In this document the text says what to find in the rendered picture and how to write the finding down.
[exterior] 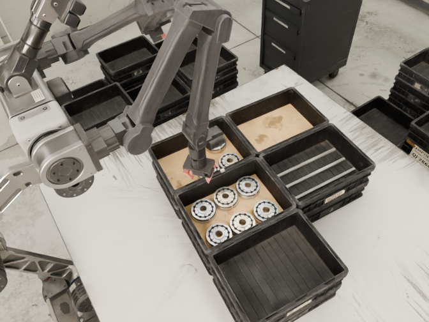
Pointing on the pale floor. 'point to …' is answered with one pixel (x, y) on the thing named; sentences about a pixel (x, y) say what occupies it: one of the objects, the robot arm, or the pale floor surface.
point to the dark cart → (308, 36)
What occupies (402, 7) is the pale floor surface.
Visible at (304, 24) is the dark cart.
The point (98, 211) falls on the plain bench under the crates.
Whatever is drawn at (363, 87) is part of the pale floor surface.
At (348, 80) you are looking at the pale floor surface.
